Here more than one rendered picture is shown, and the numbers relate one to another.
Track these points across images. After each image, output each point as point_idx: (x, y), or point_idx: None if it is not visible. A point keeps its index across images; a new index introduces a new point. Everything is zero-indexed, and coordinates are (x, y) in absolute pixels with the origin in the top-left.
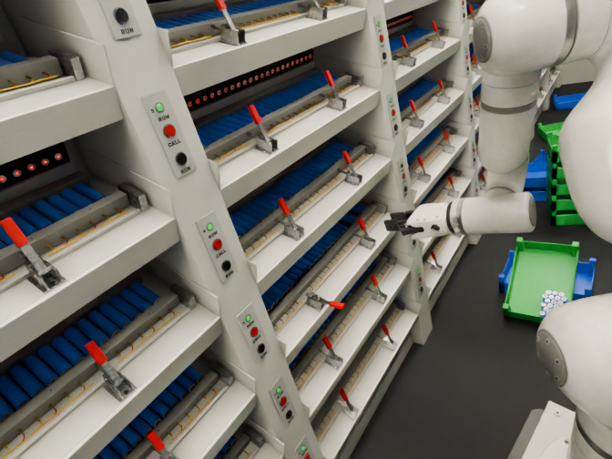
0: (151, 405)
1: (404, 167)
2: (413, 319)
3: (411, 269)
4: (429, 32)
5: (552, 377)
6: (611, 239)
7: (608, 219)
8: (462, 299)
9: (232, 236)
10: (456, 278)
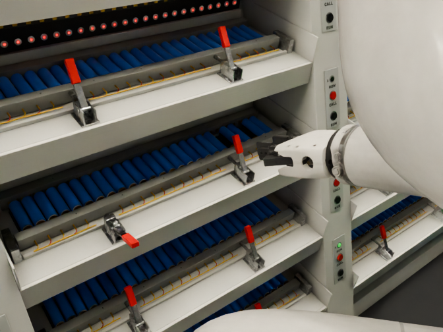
0: None
1: (339, 83)
2: (316, 311)
3: (324, 237)
4: None
5: None
6: (395, 170)
7: (368, 95)
8: (416, 308)
9: None
10: (422, 278)
